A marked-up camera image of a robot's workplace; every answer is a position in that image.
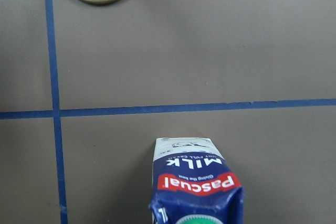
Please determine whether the blue Pascual milk carton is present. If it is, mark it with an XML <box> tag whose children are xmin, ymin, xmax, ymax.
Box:
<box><xmin>149</xmin><ymin>137</ymin><xmax>244</xmax><ymax>223</ymax></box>

